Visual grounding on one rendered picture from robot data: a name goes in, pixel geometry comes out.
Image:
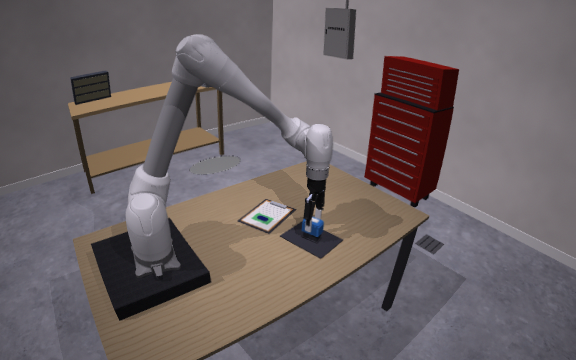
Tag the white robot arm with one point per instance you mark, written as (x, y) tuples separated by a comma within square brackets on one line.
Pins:
[(146, 217)]

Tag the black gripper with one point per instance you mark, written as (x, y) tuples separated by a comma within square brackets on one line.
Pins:
[(316, 193)]

